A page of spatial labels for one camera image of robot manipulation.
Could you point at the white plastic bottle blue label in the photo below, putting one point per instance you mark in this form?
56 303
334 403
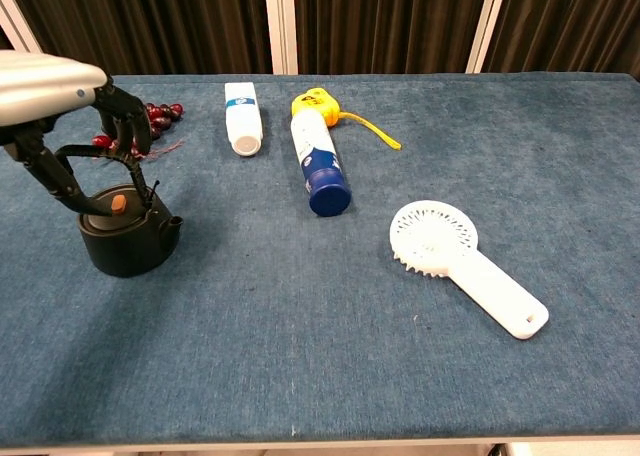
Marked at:
242 121

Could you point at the white handheld fan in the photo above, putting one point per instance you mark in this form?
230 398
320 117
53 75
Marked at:
480 276

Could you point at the blue table cloth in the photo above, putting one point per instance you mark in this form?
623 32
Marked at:
300 351

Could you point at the white metal frame post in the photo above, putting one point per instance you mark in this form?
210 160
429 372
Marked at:
485 26
20 26
281 26

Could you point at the dark brown pleated curtain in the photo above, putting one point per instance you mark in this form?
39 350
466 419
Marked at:
150 21
570 21
380 21

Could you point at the white spray can blue cap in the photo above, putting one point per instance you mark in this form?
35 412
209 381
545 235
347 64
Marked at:
320 166

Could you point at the dark red grape bunch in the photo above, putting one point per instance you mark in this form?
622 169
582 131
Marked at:
162 112

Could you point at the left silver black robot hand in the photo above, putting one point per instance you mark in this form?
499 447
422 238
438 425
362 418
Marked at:
47 83

